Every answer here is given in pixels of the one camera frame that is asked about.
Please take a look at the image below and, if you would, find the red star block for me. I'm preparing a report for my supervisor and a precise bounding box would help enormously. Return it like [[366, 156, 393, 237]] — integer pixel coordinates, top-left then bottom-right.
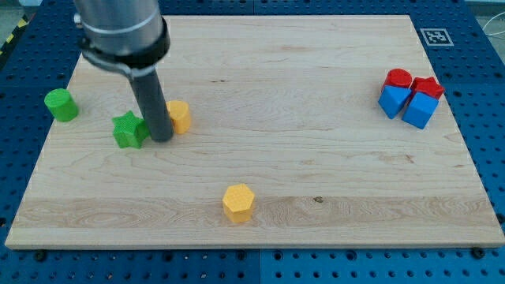
[[410, 77, 445, 99]]

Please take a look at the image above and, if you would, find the wooden board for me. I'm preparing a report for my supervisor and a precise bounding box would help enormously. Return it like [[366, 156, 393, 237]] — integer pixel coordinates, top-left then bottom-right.
[[6, 15, 504, 250]]

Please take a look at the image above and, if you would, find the green cylinder block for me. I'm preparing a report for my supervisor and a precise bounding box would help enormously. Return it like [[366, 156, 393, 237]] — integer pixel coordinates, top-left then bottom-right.
[[44, 88, 79, 122]]

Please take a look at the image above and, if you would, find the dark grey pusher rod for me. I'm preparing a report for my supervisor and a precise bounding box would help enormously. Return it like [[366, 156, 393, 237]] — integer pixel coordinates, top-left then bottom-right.
[[129, 69, 174, 143]]

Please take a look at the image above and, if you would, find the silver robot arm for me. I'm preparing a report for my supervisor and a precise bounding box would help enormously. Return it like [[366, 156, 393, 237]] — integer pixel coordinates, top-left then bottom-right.
[[74, 0, 174, 143]]

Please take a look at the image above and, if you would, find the yellow hexagon block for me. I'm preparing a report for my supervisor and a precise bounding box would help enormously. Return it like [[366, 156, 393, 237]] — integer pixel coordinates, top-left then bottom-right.
[[222, 184, 255, 223]]

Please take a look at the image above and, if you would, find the fiducial marker tag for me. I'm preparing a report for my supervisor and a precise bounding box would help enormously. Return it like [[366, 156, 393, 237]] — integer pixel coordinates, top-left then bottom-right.
[[420, 28, 454, 47]]

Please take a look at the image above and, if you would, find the yellow heart block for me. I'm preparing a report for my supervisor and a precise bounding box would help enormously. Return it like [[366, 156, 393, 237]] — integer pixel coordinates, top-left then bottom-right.
[[166, 100, 192, 134]]

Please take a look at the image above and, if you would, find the blue triangle block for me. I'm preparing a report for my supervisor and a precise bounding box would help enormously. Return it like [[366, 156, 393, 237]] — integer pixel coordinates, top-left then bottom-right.
[[378, 85, 411, 119]]

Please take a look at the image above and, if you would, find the green star block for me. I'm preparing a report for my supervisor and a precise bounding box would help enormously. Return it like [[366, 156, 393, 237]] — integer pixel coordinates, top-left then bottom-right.
[[111, 110, 150, 149]]

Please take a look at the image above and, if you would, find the blue cube block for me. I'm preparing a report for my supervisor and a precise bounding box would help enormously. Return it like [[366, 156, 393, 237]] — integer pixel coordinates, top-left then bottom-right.
[[402, 92, 439, 129]]

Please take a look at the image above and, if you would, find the white cable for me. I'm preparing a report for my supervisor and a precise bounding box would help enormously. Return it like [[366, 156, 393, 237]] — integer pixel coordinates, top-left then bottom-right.
[[481, 10, 505, 41]]

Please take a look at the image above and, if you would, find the red cylinder block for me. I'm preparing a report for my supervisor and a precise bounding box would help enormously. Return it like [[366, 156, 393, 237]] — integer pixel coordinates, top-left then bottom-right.
[[382, 69, 413, 88]]

